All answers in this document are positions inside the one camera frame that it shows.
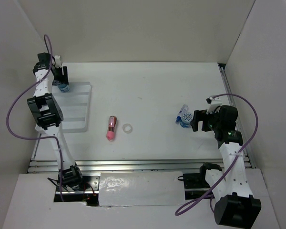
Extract white foil-edged board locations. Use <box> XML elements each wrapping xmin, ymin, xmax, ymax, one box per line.
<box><xmin>99</xmin><ymin>171</ymin><xmax>185</xmax><ymax>207</ymax></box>

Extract blue paint jar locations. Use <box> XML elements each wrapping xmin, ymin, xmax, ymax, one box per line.
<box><xmin>179</xmin><ymin>112</ymin><xmax>193</xmax><ymax>128</ymax></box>
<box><xmin>57</xmin><ymin>84</ymin><xmax>70</xmax><ymax>93</ymax></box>

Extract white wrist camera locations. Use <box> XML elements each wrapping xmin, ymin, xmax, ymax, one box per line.
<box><xmin>206</xmin><ymin>95</ymin><xmax>222</xmax><ymax>114</ymax></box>
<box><xmin>54</xmin><ymin>55</ymin><xmax>62</xmax><ymax>68</ymax></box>

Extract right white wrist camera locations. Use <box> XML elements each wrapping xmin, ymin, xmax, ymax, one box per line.
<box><xmin>206</xmin><ymin>95</ymin><xmax>222</xmax><ymax>114</ymax></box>

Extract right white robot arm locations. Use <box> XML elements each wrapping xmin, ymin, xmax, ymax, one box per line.
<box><xmin>190</xmin><ymin>95</ymin><xmax>262</xmax><ymax>229</ymax></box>

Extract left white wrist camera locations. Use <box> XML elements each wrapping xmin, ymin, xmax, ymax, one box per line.
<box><xmin>54</xmin><ymin>55</ymin><xmax>62</xmax><ymax>68</ymax></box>

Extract aluminium table rail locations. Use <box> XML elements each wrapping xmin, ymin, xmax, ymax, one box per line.
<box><xmin>27</xmin><ymin>157</ymin><xmax>251</xmax><ymax>174</ymax></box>

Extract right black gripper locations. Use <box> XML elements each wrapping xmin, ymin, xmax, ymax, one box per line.
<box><xmin>190</xmin><ymin>106</ymin><xmax>222</xmax><ymax>132</ymax></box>

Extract pink-capped marker tube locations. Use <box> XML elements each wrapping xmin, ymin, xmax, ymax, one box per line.
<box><xmin>106</xmin><ymin>116</ymin><xmax>117</xmax><ymax>141</ymax></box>

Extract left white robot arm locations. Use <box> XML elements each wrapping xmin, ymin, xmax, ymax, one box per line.
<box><xmin>27</xmin><ymin>52</ymin><xmax>85</xmax><ymax>191</ymax></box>

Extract clear tape roll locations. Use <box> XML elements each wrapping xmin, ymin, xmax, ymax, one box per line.
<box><xmin>122</xmin><ymin>124</ymin><xmax>133</xmax><ymax>134</ymax></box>

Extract clear blue-capped glue bottle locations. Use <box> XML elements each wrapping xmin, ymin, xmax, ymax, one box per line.
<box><xmin>175</xmin><ymin>104</ymin><xmax>188</xmax><ymax>124</ymax></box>

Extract white compartment tray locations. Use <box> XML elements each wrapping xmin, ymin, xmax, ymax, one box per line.
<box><xmin>46</xmin><ymin>82</ymin><xmax>92</xmax><ymax>133</ymax></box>

